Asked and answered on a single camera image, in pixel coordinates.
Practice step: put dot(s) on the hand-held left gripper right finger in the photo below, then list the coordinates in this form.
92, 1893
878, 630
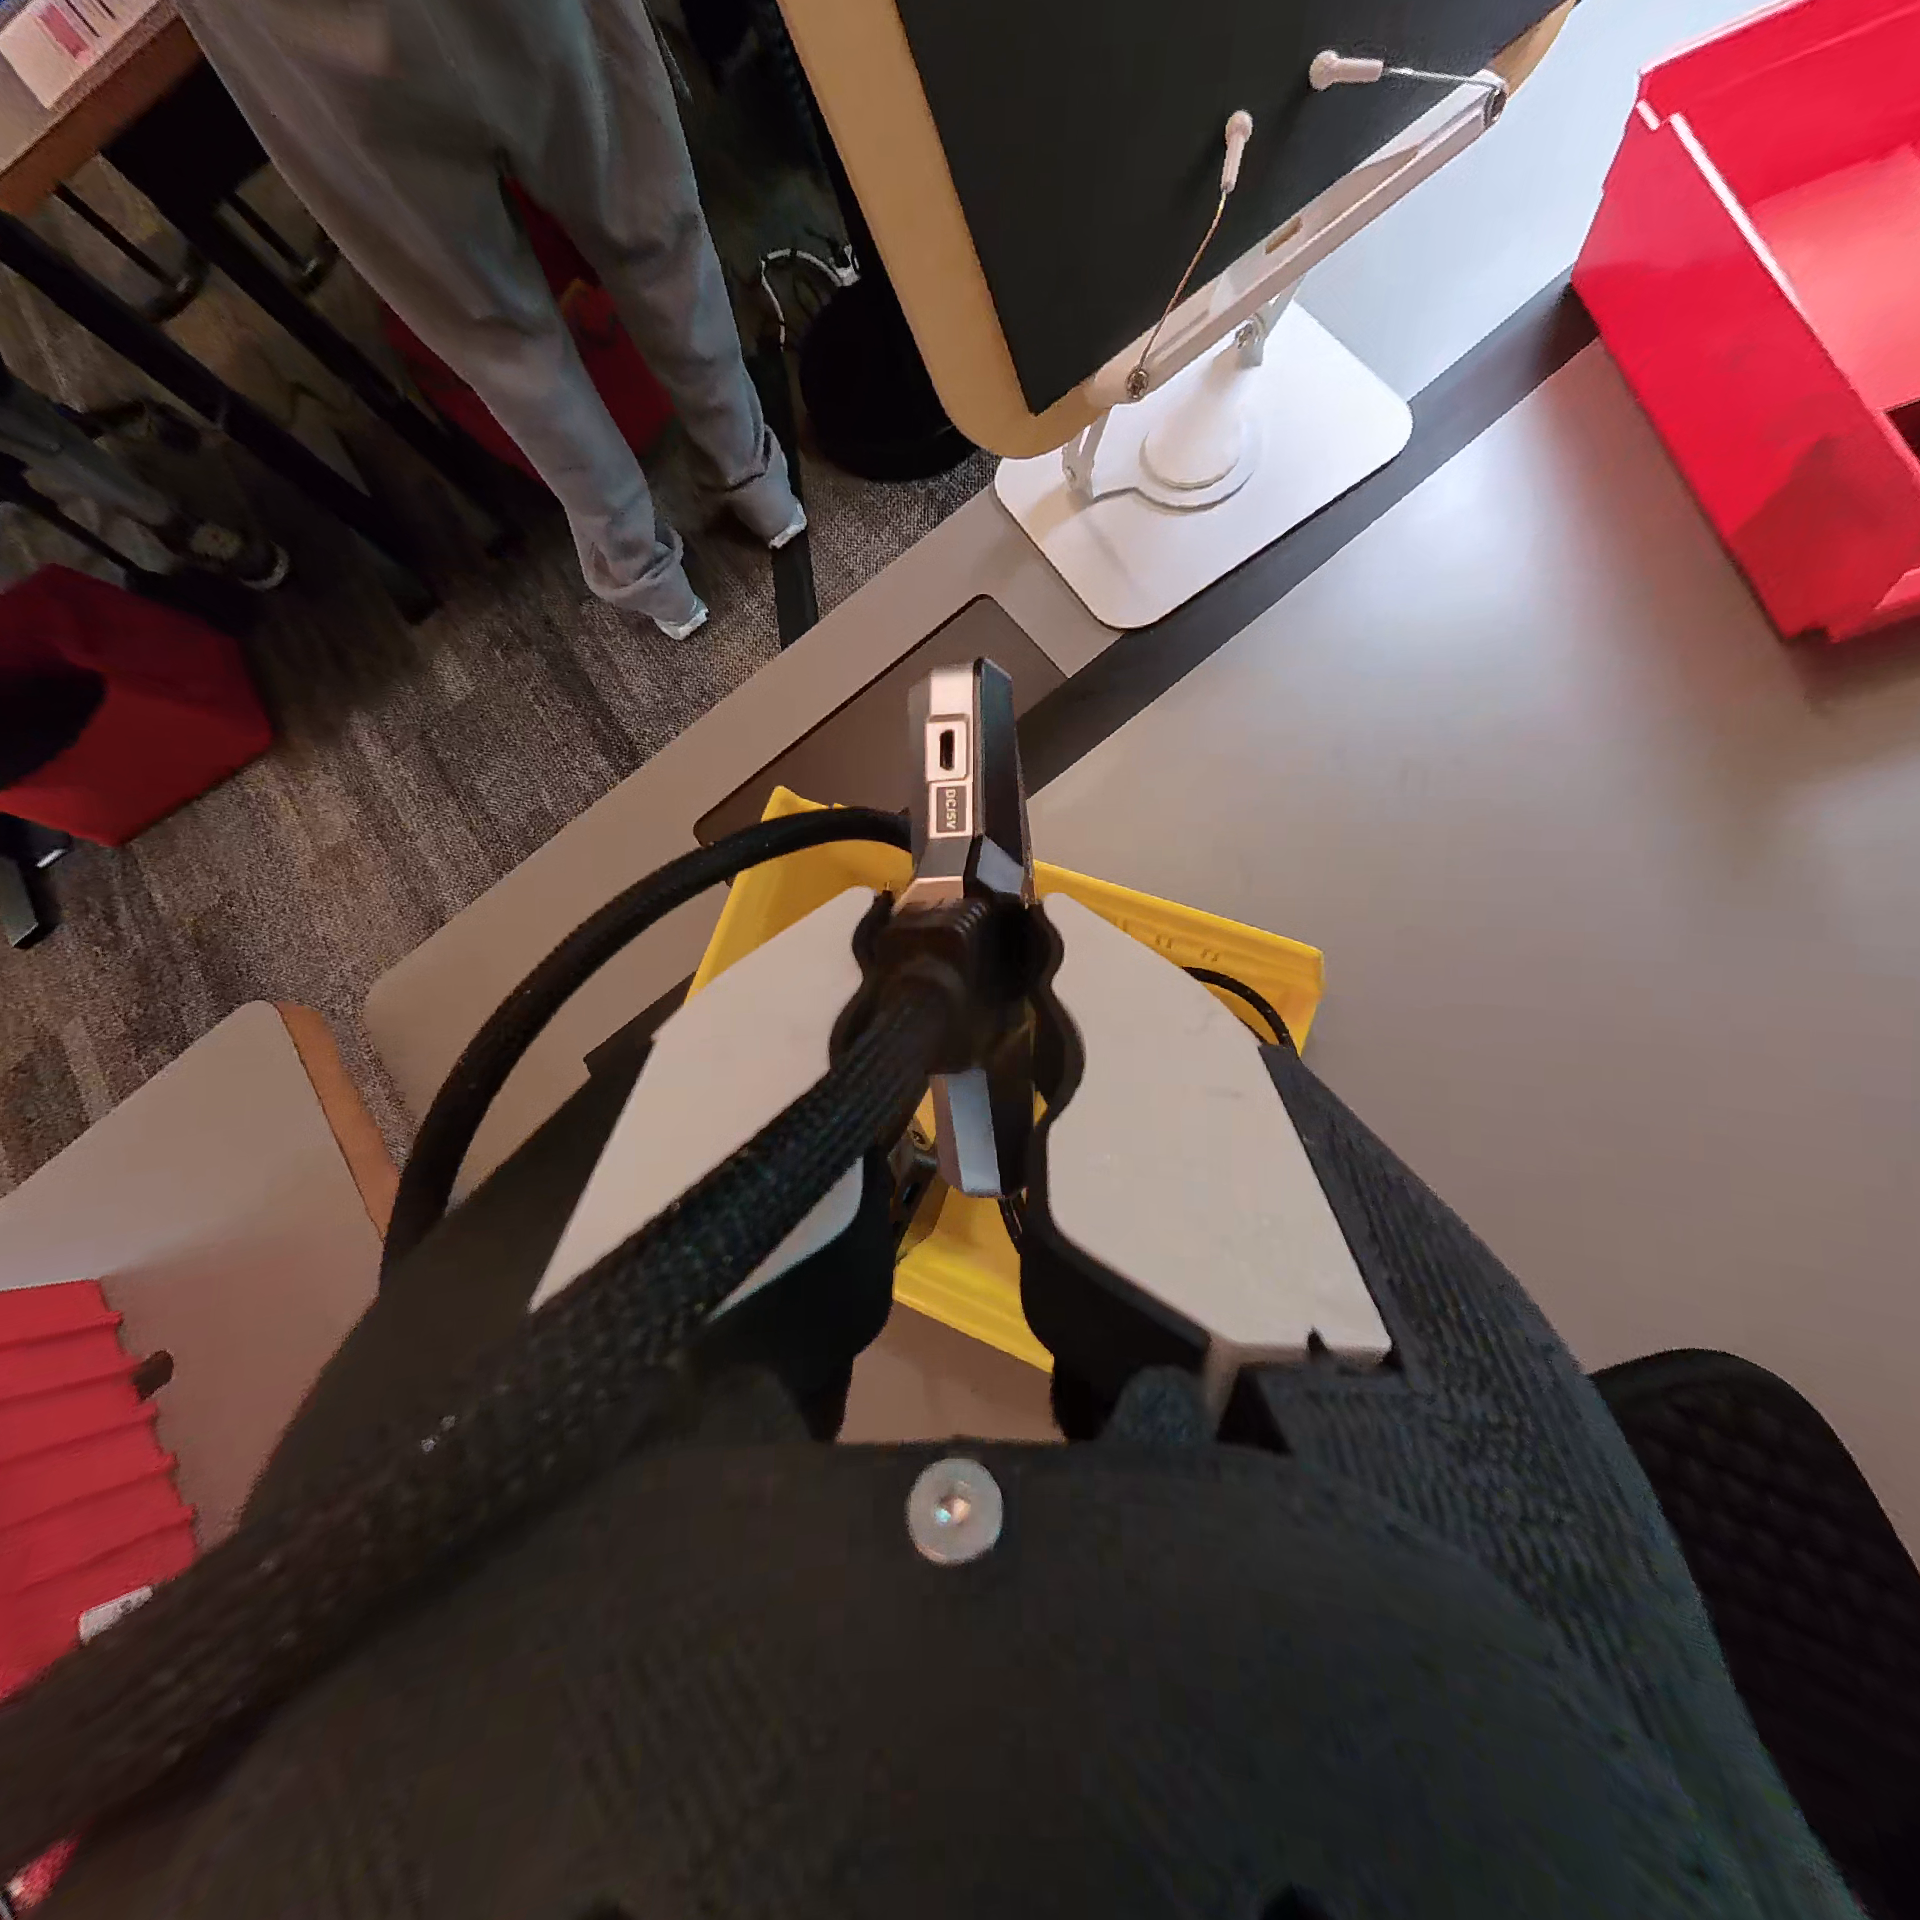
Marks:
1201, 1170

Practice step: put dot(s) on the wooden edged table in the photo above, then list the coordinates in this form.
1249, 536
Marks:
182, 1142

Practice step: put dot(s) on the yellow plastic bin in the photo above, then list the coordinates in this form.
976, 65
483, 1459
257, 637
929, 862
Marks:
975, 1290

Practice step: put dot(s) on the red plastic bin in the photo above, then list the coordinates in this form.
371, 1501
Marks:
77, 1470
1725, 376

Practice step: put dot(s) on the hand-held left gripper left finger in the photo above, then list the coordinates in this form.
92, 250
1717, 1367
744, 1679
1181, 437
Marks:
704, 1049

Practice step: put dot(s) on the wooden office desk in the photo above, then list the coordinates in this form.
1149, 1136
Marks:
91, 142

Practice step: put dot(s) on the black HDMI switch box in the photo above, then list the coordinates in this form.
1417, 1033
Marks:
967, 750

